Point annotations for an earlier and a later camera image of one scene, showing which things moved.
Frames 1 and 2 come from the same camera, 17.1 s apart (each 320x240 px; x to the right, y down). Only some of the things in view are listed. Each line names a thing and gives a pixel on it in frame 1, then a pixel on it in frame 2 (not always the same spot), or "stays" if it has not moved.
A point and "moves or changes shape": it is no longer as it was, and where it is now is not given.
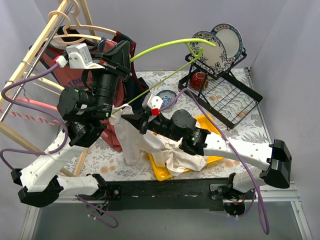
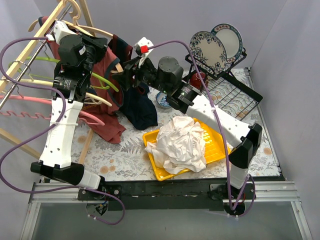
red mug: (197, 80) stays
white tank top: (166, 152) moves or changes shape
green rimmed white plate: (232, 39) stays
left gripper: (115, 69) -> (99, 43)
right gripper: (145, 122) -> (127, 70)
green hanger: (195, 54) -> (99, 78)
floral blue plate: (212, 58) stays
